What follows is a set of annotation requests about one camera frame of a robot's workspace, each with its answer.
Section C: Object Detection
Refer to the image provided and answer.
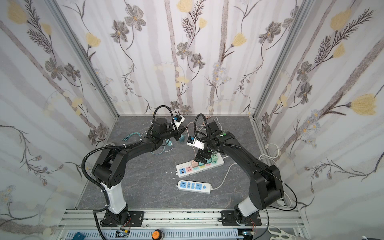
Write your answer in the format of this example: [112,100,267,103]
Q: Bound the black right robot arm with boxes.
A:
[188,122,284,222]

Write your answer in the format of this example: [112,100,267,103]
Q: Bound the white cable of long strip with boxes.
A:
[221,143,293,208]

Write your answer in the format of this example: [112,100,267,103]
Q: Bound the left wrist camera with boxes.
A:
[174,115,185,129]

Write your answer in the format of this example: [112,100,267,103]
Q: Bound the teal multi-head cable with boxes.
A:
[122,132,142,142]

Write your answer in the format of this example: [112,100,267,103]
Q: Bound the pink charger plug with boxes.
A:
[191,160,199,168]

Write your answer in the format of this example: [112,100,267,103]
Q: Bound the white cable of small strip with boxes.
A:
[210,162,239,191]

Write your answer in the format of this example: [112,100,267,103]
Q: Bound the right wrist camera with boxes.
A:
[187,136,205,150]

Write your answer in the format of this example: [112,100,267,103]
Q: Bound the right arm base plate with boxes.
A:
[220,210,262,227]

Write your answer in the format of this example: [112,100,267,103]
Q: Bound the white scissors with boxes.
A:
[268,225,296,240]

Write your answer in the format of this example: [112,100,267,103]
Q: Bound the white charging cable bundle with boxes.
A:
[149,118,223,157]

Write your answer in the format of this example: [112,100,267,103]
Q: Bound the white power strip blue outlets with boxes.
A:
[177,180,212,194]

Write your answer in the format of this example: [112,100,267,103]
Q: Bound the orange emergency button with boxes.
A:
[152,230,164,240]

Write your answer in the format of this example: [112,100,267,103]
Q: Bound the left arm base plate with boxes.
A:
[100,210,145,227]

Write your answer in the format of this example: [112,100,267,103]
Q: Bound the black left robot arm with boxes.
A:
[81,115,187,221]

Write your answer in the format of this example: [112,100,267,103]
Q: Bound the aluminium rail frame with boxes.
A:
[52,209,311,240]

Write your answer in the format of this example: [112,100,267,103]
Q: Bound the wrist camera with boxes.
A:
[174,115,185,129]
[187,136,205,150]

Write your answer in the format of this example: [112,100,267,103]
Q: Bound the white six-outlet colourful power strip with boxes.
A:
[176,154,224,179]

